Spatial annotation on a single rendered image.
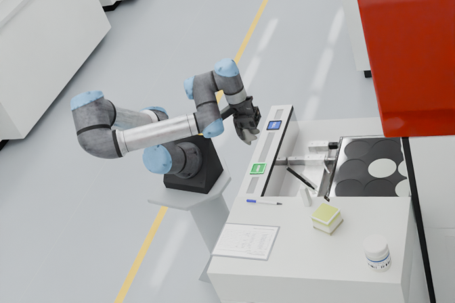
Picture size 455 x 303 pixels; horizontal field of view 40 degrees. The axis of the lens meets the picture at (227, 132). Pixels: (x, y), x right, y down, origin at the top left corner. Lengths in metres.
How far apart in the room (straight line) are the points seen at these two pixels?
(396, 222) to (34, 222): 2.85
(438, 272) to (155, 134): 1.13
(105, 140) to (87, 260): 1.87
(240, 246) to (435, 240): 0.67
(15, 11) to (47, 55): 0.49
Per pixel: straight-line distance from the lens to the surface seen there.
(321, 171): 2.46
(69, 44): 5.70
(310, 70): 4.67
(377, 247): 1.91
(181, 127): 2.11
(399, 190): 2.29
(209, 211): 2.74
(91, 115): 2.14
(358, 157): 2.44
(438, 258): 2.39
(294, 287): 2.06
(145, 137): 2.11
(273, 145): 2.51
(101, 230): 4.04
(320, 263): 2.03
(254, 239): 2.16
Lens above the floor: 2.50
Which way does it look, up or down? 35 degrees down
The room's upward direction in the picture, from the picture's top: 21 degrees counter-clockwise
